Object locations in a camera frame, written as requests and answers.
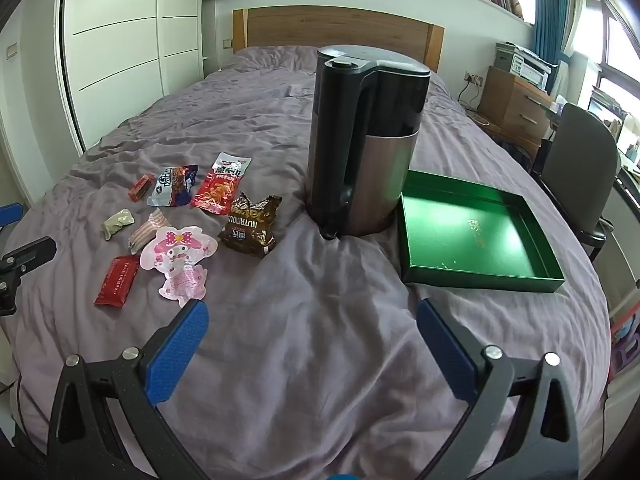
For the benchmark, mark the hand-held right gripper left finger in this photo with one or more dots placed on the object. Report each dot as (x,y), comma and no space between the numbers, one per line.
(175,350)

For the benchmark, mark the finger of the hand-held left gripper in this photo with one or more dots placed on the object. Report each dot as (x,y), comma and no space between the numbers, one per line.
(30,252)
(10,214)

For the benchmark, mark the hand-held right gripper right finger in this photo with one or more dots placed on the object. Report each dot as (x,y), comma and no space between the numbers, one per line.
(445,350)

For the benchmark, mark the dark red snack packet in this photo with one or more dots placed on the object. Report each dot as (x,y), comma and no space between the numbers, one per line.
(116,285)

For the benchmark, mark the pink cartoon-shaped snack packet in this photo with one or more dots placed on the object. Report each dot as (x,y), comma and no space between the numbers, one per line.
(175,260)

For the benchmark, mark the small green snack packet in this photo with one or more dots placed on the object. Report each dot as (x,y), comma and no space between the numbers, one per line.
(118,224)

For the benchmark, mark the pink striped snack packet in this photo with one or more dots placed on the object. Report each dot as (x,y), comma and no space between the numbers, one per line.
(145,234)

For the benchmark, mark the green shallow box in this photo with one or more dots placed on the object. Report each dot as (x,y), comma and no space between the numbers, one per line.
(465,230)

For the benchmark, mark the small red snack packet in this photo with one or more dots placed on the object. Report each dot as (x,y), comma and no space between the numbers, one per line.
(142,186)

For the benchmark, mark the white and brown snack packet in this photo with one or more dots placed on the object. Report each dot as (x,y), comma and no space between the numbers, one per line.
(172,187)

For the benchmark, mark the long red and white packet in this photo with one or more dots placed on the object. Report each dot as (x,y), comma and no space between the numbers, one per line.
(220,190)

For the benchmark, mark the purple blanket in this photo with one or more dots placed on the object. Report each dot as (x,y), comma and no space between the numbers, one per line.
(300,335)

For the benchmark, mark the blue and purple bag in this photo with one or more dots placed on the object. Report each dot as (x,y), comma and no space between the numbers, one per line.
(627,345)

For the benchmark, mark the white wardrobe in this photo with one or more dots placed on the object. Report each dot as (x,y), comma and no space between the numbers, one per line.
(115,35)

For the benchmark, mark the grey office chair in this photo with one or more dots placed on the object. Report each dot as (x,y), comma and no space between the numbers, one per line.
(580,165)

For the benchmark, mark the wooden dresser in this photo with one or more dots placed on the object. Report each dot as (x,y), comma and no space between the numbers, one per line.
(510,105)

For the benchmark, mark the grey printer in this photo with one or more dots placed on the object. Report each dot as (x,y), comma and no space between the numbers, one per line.
(525,65)

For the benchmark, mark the wooden headboard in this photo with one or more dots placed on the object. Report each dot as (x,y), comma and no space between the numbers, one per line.
(340,27)

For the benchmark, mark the blue window curtain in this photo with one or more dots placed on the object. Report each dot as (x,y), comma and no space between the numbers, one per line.
(550,15)

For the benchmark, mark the wall socket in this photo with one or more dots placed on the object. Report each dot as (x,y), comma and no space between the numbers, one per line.
(473,77)

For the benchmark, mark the wall switch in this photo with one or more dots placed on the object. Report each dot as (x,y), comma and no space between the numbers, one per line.
(228,44)

